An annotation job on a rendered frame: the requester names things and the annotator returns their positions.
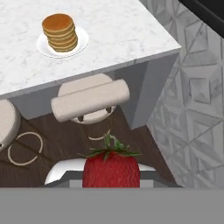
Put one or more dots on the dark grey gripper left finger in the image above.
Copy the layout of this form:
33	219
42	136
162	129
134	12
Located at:
76	178

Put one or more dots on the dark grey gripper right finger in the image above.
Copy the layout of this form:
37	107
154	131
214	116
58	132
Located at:
146	178

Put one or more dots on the white round plate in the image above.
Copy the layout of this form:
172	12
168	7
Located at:
82	39

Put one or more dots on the stack of brown pancakes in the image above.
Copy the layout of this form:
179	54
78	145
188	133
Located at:
59	32

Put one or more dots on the black appliance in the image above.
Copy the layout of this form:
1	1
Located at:
204	11

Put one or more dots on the grey marble-topped dining counter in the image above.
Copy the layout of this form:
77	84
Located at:
145	87

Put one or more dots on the red strawberry with green leaves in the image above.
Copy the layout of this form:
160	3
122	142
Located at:
110	172

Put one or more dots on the beige stool with backrest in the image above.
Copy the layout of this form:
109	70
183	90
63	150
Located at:
90	100
7	122

